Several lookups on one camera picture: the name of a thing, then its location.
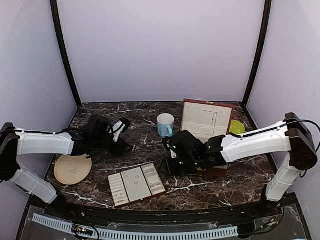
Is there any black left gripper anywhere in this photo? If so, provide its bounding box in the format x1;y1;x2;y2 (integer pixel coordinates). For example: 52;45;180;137
92;131;135;159

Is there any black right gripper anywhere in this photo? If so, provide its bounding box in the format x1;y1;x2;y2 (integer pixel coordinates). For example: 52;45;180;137
158;154;200;177

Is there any brown jewelry tray insert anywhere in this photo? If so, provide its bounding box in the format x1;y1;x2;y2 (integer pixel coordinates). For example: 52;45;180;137
108;163;166;209

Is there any brown jewelry box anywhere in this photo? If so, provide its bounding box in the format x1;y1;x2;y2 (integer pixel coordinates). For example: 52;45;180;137
179;98;236;178

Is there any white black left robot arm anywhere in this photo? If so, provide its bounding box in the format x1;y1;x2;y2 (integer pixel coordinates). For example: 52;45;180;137
0;115;133;218

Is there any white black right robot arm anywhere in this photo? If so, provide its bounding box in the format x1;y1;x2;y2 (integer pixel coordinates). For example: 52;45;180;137
161;112;319;217

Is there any light blue mug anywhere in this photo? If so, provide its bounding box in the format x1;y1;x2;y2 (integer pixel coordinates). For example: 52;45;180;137
156;113;175;139

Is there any beige round plate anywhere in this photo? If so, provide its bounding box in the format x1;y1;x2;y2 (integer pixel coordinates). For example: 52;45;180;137
54;154;92;185

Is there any green bowl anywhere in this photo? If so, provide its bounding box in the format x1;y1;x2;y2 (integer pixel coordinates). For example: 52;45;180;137
229;119;246;135

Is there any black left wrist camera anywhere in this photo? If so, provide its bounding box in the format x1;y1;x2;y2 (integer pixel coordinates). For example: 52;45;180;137
112;117;131;136

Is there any black front table rail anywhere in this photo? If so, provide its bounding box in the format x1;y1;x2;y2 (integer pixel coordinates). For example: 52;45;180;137
24;192;298;226

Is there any white slotted cable duct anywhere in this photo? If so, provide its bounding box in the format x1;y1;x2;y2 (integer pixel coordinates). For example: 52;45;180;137
31;213;239;240

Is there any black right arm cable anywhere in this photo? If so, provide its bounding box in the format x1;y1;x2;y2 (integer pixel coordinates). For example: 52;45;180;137
284;119;320;153

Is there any black left corner post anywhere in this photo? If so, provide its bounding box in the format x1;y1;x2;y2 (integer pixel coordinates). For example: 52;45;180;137
49;0;82;108

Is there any black corner post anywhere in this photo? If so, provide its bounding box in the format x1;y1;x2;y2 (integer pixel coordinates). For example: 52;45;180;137
49;0;82;108
241;0;273;108

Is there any black right corner post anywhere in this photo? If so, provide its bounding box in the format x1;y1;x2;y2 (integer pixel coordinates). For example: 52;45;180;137
241;0;273;108

